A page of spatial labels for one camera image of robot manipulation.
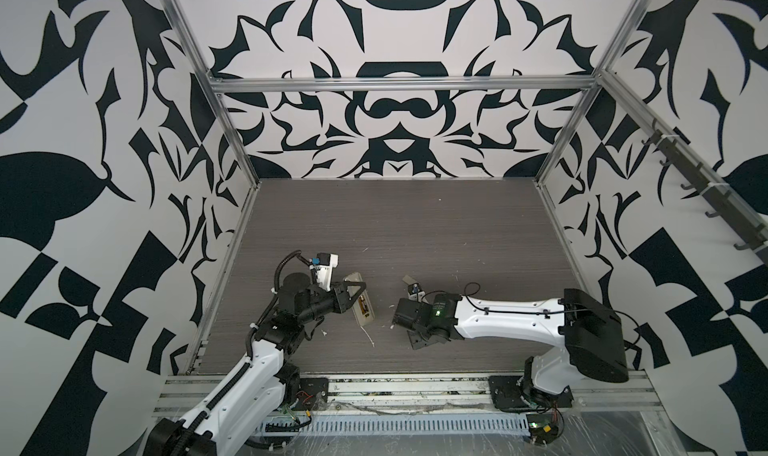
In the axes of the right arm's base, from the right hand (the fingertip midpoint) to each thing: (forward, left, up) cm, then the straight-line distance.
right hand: (417, 336), depth 80 cm
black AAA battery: (+6, +14, +8) cm, 17 cm away
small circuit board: (-20, -28, -5) cm, 35 cm away
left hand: (+10, +13, +12) cm, 21 cm away
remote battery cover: (+18, +1, -4) cm, 18 cm away
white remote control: (+3, +13, +6) cm, 14 cm away
